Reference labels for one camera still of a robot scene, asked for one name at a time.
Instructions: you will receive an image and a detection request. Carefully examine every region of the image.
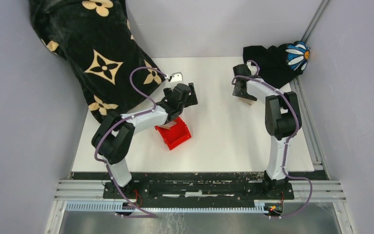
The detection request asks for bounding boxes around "red plastic bin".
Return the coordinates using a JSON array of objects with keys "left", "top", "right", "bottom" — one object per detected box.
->
[{"left": 155, "top": 117, "right": 192, "bottom": 150}]

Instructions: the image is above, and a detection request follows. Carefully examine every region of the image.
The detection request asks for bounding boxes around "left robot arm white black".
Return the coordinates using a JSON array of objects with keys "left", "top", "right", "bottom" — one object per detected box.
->
[{"left": 91, "top": 83, "right": 198, "bottom": 198}]

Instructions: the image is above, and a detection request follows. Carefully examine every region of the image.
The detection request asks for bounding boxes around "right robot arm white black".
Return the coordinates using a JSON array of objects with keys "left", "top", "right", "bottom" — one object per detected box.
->
[{"left": 232, "top": 62, "right": 301, "bottom": 199}]

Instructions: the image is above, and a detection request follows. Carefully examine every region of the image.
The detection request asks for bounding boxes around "black cloth with daisy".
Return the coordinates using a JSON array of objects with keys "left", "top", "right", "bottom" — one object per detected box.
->
[{"left": 243, "top": 41, "right": 311, "bottom": 89}]

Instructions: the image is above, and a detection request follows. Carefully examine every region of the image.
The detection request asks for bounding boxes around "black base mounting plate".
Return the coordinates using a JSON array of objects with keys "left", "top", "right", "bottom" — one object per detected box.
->
[{"left": 121, "top": 172, "right": 296, "bottom": 208}]

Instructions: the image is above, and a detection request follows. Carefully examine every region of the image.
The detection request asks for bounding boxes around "black blanket with beige flowers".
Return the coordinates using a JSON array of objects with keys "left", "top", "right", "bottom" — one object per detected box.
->
[{"left": 28, "top": 0, "right": 165, "bottom": 122}]

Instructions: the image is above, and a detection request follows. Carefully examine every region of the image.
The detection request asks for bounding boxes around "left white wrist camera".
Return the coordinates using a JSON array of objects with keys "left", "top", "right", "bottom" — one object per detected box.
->
[{"left": 166, "top": 72, "right": 183, "bottom": 83}]

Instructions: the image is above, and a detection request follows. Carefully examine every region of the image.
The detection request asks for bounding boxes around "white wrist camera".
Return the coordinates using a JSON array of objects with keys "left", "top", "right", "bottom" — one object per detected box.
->
[
  {"left": 247, "top": 65, "right": 260, "bottom": 76},
  {"left": 166, "top": 72, "right": 183, "bottom": 83}
]

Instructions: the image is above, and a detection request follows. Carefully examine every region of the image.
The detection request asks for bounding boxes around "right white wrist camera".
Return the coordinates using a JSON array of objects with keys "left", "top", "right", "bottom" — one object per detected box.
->
[{"left": 247, "top": 65, "right": 260, "bottom": 76}]

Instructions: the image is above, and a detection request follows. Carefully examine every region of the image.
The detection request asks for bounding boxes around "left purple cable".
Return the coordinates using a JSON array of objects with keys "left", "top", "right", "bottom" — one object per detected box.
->
[{"left": 93, "top": 66, "right": 169, "bottom": 219}]

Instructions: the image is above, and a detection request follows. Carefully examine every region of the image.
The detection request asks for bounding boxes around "aluminium rail frame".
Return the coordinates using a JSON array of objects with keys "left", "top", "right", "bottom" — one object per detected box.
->
[{"left": 44, "top": 0, "right": 355, "bottom": 234}]

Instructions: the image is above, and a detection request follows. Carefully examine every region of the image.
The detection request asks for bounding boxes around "slotted grey cable duct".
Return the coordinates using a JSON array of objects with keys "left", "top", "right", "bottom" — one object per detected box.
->
[{"left": 65, "top": 201, "right": 268, "bottom": 214}]

